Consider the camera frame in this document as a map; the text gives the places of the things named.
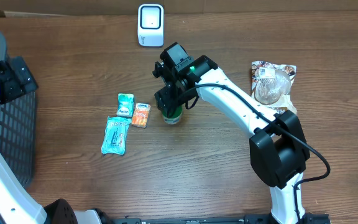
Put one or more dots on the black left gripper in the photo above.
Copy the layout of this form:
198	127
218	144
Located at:
6	73

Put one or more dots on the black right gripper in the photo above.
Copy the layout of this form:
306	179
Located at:
169	102

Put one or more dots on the green lid white jar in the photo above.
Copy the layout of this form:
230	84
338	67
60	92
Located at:
174	117

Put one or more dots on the orange tissue pack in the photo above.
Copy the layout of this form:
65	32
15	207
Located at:
141	115

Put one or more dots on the small teal tissue pack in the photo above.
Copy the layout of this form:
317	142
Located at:
126	103

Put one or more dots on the large teal wipes pack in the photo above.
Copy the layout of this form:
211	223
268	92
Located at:
115	135

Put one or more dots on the beige paper bag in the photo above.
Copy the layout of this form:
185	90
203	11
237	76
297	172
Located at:
271	85

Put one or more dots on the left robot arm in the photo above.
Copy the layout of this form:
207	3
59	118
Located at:
17	206

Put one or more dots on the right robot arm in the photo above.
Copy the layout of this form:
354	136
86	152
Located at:
278	148

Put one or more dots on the white barcode scanner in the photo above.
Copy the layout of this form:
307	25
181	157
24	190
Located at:
150	26

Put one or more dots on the grey plastic mesh basket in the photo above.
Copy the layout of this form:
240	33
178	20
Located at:
17	130

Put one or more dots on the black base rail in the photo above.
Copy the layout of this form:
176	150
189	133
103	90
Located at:
308	218

